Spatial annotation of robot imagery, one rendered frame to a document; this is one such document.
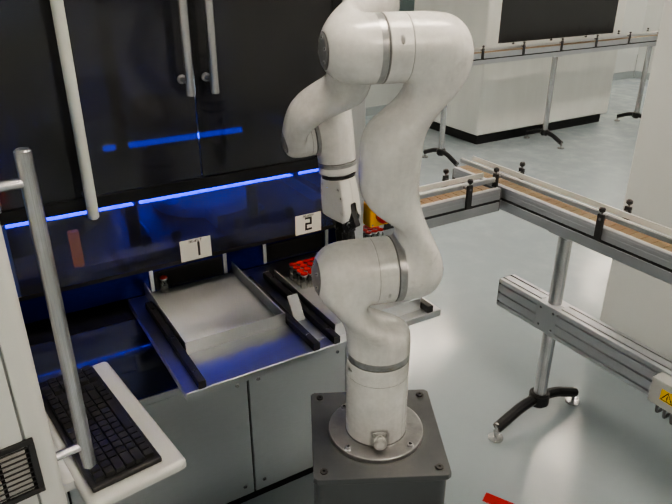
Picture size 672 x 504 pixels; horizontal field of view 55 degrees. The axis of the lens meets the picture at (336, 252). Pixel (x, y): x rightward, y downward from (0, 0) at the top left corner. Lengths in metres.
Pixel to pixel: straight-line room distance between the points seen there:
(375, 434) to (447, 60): 0.70
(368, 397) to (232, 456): 1.01
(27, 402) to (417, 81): 0.80
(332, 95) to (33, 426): 0.78
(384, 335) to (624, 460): 1.74
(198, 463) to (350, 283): 1.18
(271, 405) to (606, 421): 1.44
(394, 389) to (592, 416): 1.79
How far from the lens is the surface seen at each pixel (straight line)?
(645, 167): 2.86
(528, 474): 2.59
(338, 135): 1.36
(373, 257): 1.09
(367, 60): 0.93
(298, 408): 2.19
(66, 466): 1.47
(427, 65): 0.96
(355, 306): 1.10
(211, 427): 2.07
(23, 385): 1.17
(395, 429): 1.29
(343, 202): 1.39
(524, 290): 2.59
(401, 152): 0.99
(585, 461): 2.71
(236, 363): 1.52
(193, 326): 1.67
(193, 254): 1.75
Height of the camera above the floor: 1.74
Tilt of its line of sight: 25 degrees down
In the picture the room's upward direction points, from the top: straight up
